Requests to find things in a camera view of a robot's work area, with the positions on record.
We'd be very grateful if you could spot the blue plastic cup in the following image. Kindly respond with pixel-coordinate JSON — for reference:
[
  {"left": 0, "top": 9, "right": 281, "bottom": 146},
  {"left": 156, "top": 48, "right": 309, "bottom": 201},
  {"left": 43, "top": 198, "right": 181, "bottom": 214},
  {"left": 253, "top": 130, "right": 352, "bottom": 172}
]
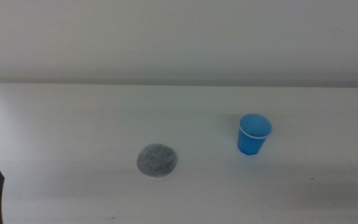
[{"left": 237, "top": 113, "right": 273, "bottom": 156}]

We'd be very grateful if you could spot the round grey felt cup mat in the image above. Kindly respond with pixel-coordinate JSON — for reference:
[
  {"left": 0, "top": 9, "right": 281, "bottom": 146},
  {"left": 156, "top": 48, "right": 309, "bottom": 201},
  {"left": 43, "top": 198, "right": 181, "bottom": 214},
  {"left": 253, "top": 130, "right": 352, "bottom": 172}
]
[{"left": 136, "top": 143, "right": 178, "bottom": 179}]

